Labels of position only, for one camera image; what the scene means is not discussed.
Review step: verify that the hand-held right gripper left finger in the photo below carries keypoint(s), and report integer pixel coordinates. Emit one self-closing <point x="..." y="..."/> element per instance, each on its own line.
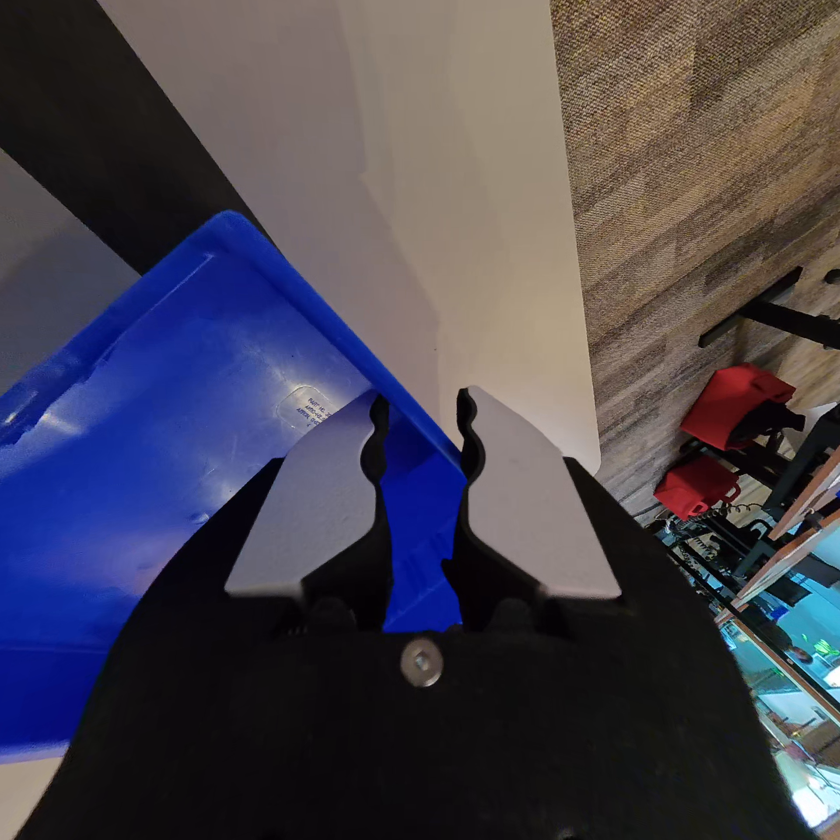
<point x="308" y="518"/>

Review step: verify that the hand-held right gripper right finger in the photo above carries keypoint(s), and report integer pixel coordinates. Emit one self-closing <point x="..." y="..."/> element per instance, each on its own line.
<point x="531" y="518"/>

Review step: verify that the blue plastic bin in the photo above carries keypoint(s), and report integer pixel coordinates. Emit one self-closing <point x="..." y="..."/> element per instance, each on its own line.
<point x="164" y="426"/>

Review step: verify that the red bag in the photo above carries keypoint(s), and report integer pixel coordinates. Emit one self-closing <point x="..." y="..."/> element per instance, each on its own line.
<point x="695" y="489"/>
<point x="728" y="407"/>

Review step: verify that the brown desk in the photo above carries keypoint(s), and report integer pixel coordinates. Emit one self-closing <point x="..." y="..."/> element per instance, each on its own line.
<point x="787" y="544"/>

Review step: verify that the black desk foot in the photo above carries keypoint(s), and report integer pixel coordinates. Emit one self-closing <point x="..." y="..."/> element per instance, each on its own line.
<point x="774" y="315"/>

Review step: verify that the black tape strip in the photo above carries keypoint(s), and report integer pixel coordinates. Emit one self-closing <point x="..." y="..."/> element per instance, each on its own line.
<point x="98" y="131"/>

